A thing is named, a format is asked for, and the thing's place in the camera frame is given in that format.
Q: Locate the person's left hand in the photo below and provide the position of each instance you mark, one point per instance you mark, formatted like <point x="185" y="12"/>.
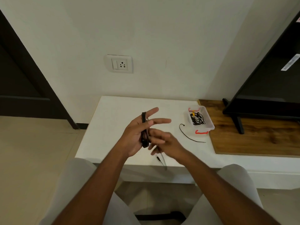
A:
<point x="132" y="138"/>

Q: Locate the person's right hand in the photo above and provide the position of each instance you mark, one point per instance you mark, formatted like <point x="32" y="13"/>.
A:
<point x="171" y="145"/>

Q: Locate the clear box with red clips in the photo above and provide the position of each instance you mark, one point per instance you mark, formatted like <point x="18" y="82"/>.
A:
<point x="207" y="126"/>

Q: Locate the person's right forearm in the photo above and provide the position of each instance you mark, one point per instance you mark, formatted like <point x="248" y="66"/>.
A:
<point x="227" y="196"/>

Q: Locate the person's left forearm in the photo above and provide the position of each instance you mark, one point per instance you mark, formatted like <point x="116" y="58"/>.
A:
<point x="91" y="192"/>

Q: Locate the black stool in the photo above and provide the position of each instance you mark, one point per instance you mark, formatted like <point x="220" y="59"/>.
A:
<point x="161" y="216"/>

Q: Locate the wooden cabinet top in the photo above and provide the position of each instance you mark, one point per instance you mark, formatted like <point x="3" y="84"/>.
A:
<point x="257" y="140"/>

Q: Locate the black television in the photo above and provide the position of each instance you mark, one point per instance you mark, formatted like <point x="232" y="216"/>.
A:
<point x="272" y="89"/>

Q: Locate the dark brown door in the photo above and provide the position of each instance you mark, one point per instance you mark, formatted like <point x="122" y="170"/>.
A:
<point x="16" y="89"/>

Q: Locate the white wall socket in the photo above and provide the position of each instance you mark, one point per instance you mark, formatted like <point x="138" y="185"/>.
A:
<point x="118" y="63"/>

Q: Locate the black door frame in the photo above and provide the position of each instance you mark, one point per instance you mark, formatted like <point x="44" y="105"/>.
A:
<point x="46" y="91"/>

